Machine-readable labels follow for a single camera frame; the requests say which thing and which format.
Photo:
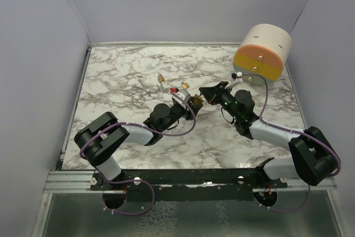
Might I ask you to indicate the aluminium frame rail front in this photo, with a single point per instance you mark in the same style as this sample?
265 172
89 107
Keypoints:
81 182

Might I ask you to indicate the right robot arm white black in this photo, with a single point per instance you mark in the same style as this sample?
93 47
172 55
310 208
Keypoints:
312 158

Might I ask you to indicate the larger brass padlock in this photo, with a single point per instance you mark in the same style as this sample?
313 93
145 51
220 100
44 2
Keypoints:
197 100

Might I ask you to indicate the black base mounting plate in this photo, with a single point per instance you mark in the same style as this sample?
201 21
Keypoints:
187 184

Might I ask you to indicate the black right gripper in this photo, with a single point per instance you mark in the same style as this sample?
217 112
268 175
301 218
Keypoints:
212 94

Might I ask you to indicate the round mini drawer cabinet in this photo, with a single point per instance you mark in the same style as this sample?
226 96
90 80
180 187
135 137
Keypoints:
263 53

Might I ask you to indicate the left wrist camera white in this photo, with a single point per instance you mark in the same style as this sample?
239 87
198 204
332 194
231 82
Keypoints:
180 94

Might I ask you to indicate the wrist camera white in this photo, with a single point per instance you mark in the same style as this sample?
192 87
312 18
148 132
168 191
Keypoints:
180 94
236 79

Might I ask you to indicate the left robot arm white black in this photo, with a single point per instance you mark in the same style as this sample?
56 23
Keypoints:
102 137

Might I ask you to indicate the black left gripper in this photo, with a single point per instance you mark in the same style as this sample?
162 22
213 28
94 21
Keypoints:
196 106

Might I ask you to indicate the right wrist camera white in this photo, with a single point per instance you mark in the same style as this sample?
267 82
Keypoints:
236 79

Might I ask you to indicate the small brass padlock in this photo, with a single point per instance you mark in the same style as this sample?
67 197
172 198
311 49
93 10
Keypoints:
161 79
185 85

